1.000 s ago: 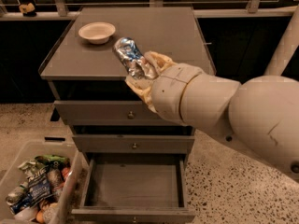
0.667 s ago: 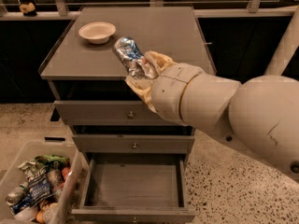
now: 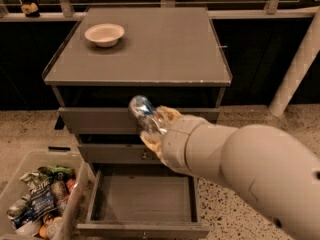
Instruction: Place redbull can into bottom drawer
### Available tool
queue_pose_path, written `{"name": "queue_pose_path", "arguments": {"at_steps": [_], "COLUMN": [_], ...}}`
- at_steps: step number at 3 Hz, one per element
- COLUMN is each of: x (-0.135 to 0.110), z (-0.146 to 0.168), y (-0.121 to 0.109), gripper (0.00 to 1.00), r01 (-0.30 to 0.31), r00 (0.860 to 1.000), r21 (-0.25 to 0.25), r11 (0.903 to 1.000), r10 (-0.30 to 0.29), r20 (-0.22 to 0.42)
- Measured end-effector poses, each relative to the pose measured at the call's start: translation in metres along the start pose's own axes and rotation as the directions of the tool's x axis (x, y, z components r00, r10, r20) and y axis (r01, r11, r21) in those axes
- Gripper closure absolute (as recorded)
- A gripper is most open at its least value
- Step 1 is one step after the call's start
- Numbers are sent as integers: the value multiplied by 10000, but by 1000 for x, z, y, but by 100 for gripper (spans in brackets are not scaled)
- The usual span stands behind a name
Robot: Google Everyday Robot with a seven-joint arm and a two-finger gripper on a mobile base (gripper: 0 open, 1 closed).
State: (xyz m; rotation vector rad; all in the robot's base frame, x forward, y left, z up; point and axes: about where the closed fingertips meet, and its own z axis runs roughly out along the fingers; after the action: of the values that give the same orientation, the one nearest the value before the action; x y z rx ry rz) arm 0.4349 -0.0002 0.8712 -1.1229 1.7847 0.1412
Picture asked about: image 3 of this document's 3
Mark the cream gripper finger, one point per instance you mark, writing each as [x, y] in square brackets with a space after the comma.
[153, 142]
[169, 114]

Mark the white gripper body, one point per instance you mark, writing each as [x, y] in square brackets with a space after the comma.
[176, 141]

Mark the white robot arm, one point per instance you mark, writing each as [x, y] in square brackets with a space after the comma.
[269, 169]

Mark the grey middle drawer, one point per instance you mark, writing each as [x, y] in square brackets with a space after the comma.
[117, 154]

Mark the grey drawer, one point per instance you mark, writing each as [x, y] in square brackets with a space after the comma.
[143, 202]
[117, 154]
[113, 121]

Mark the grey drawer cabinet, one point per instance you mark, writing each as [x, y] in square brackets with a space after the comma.
[170, 55]

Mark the grey bottom drawer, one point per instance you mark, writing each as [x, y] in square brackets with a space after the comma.
[143, 202]

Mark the grey top drawer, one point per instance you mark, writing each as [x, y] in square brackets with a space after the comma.
[113, 121]

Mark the silver can in bin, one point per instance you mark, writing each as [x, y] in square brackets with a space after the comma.
[19, 207]

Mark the green snack bag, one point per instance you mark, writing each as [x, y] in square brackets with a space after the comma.
[36, 177]

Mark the white paper bowl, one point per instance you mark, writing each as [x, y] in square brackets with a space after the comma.
[105, 35]

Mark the blue chip bag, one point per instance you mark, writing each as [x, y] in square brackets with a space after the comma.
[42, 202]

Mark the clear plastic bin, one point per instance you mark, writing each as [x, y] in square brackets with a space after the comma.
[57, 224]

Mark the white diagonal pole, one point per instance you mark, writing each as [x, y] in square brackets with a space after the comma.
[301, 63]

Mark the yellow black object on ledge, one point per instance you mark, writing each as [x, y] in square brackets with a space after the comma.
[30, 9]

